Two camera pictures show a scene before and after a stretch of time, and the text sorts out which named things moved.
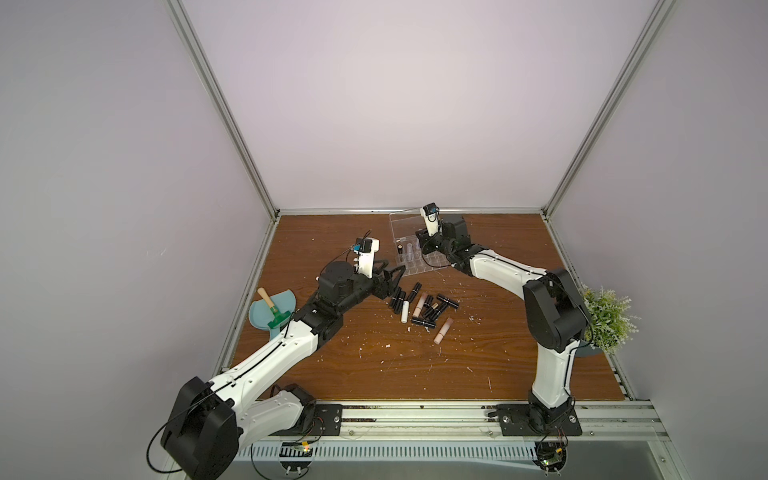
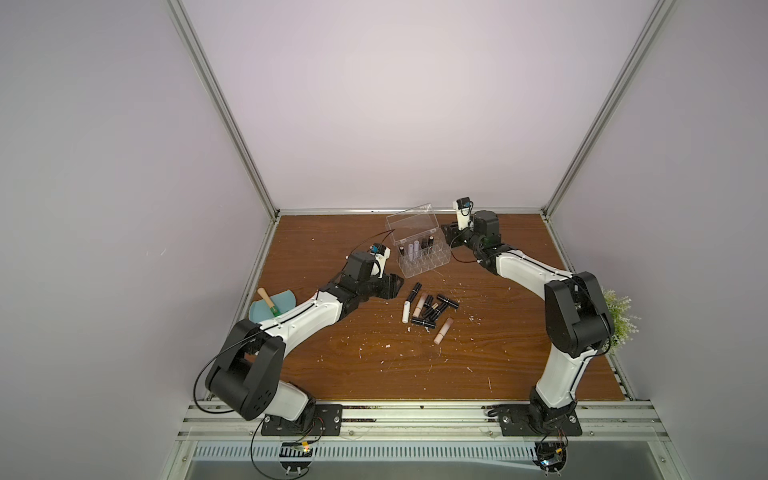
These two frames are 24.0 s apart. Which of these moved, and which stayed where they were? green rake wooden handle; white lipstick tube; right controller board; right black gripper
Moved: right black gripper
Stayed: green rake wooden handle; white lipstick tube; right controller board
